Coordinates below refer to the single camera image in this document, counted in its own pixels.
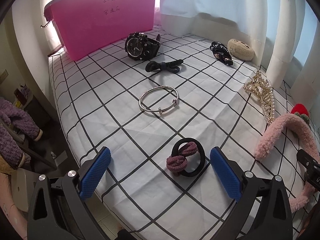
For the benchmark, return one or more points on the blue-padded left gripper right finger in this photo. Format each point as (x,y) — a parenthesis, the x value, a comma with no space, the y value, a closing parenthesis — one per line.
(236,181)

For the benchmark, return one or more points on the pink fuzzy headband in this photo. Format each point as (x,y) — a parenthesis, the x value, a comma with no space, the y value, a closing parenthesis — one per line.
(275,149)

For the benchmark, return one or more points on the checked white tablecloth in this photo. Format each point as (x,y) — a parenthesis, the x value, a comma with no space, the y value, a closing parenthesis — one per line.
(97,102)

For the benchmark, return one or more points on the pink plastic basin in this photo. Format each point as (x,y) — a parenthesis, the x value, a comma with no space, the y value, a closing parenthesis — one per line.
(84,26)

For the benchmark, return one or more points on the silver metal bangle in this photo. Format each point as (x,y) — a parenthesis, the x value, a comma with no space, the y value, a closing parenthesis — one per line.
(168,91)

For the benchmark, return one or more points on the black printed ribbon clip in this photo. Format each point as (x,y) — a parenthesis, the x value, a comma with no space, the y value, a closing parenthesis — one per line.
(221,53)

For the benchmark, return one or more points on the white curtain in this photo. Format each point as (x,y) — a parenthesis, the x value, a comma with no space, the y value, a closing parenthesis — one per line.
(283,33)

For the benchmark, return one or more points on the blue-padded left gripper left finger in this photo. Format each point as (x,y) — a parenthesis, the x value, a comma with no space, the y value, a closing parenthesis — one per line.
(84,181)

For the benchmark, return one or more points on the cream plush round pouch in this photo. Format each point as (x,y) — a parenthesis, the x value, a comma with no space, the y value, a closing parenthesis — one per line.
(240,50)

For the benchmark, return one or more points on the purple fuzzy garment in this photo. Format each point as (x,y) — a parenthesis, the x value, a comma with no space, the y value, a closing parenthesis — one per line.
(16,124)

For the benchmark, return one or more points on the pearl gold claw clip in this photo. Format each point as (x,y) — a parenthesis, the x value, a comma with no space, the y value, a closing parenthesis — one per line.
(263,91)

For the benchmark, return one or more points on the black digital wristwatch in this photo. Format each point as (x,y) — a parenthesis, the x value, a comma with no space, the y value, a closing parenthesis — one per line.
(139,46)

